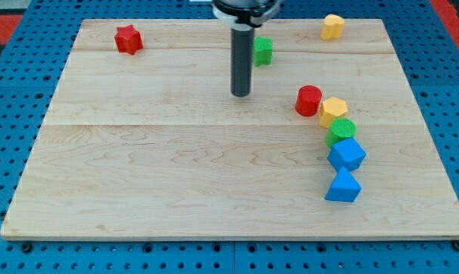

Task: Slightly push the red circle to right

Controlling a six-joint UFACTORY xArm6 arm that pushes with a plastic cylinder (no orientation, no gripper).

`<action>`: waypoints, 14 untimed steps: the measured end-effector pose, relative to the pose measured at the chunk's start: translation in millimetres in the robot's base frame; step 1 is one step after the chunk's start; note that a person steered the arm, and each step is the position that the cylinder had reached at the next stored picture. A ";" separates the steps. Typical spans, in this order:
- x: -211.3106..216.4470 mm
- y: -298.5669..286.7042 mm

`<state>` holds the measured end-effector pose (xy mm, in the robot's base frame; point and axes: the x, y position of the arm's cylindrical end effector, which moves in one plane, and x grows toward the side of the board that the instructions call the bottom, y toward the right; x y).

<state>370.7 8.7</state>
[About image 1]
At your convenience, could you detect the red cylinder block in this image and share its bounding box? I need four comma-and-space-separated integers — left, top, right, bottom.
295, 85, 323, 116

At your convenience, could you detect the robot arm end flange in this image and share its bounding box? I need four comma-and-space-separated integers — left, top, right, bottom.
212, 0, 284, 31

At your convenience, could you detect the light wooden board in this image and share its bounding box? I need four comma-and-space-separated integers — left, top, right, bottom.
0, 19, 459, 241

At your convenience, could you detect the green star block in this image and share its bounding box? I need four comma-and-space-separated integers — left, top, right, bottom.
253, 36, 273, 67

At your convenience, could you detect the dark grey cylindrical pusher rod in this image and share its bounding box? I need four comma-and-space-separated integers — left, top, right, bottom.
231, 28, 254, 97

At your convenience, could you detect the yellow hexagon block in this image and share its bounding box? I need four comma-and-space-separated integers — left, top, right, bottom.
319, 97, 348, 128

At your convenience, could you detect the green cylinder block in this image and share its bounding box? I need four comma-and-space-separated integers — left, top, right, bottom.
325, 118, 357, 148

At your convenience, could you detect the blue cube block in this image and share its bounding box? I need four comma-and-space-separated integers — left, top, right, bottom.
327, 138, 367, 171

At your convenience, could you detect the blue triangle block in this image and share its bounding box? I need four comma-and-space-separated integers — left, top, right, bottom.
324, 167, 362, 202

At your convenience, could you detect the red star block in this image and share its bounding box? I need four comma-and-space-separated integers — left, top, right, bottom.
114, 24, 144, 56

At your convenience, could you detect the yellow heart block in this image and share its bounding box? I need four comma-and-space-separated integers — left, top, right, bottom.
320, 14, 346, 40

